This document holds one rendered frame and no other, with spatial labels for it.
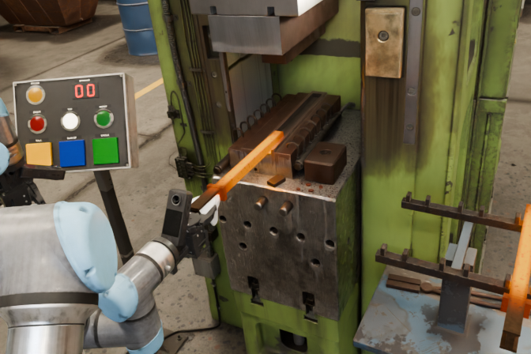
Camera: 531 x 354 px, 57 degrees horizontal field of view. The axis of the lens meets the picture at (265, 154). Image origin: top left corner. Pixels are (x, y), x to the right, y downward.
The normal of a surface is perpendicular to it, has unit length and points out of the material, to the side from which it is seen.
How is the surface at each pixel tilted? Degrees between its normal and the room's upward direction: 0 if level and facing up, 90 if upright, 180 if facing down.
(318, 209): 90
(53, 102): 60
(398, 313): 0
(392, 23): 90
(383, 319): 0
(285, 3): 90
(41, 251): 47
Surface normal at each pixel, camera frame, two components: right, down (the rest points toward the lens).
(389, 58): -0.44, 0.47
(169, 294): -0.10, -0.87
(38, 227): -0.09, -0.58
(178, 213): -0.38, -0.08
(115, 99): -0.07, -0.01
